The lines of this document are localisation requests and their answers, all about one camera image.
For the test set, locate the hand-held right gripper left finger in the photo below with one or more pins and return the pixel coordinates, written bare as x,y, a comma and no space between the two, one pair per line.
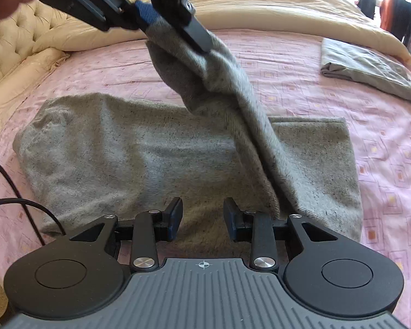
175,219

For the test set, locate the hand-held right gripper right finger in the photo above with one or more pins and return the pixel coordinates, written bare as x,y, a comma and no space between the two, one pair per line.
230,221

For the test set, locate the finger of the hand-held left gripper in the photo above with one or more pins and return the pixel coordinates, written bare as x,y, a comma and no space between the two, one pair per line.
147,13
191,24

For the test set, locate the grey speckled pants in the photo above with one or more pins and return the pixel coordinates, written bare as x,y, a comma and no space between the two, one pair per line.
123,150

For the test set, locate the beige duvet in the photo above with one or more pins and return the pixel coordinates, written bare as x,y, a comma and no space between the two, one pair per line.
277,7

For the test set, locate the cream tufted headboard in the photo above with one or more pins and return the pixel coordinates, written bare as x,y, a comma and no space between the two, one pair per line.
13,41

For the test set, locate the cream bolster pillow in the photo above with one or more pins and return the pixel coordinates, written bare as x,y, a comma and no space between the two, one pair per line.
20,75

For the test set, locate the folded grey cloth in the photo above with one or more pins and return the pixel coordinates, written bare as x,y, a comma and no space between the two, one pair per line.
363,65

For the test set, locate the pink patterned bedsheet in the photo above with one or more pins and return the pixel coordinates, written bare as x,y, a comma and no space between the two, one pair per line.
380,126

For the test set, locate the red hanging garment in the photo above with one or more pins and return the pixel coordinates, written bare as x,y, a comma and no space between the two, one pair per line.
386,10

